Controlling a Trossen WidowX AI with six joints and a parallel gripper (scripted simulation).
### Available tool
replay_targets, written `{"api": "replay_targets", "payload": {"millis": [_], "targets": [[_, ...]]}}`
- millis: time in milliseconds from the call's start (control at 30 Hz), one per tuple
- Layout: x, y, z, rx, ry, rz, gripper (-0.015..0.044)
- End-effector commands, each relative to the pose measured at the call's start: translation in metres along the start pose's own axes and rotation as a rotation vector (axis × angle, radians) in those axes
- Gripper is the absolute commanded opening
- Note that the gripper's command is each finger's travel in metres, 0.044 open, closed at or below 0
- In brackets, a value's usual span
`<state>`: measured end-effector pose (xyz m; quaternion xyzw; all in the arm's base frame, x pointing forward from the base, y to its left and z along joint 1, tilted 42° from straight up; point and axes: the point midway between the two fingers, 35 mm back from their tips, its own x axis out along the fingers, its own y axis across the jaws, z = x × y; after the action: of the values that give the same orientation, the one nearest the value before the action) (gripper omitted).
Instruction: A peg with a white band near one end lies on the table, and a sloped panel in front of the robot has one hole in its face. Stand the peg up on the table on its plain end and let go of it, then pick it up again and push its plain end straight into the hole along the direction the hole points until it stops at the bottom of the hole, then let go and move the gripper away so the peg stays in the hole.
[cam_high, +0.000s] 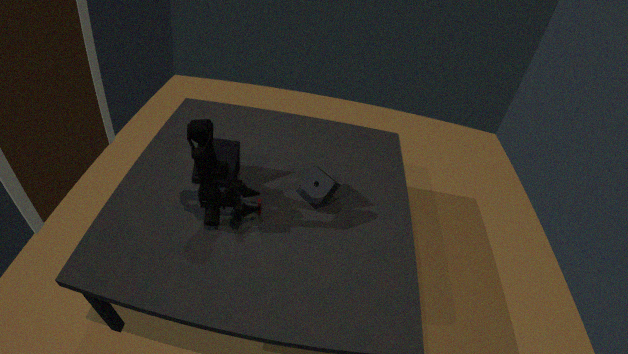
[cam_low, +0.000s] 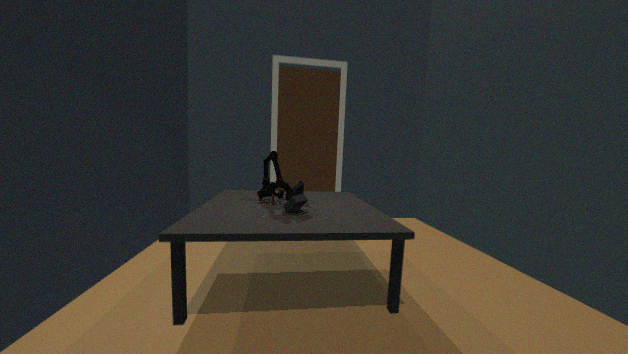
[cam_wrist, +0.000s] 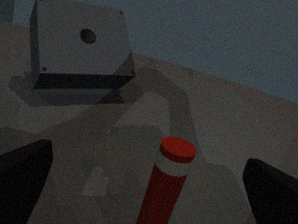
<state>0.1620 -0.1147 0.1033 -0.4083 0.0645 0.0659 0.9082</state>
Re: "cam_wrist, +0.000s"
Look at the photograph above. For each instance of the grey sloped panel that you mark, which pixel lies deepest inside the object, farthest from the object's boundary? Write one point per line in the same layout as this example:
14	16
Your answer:
78	49

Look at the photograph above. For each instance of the red peg with white band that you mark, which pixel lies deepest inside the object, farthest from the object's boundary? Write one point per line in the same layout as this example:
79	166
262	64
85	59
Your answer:
173	162

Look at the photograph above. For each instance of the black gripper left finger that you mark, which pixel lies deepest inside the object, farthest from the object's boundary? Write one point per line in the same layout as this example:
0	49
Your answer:
23	173

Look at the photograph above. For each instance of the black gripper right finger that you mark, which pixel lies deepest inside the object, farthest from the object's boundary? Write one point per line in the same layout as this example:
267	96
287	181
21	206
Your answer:
273	195

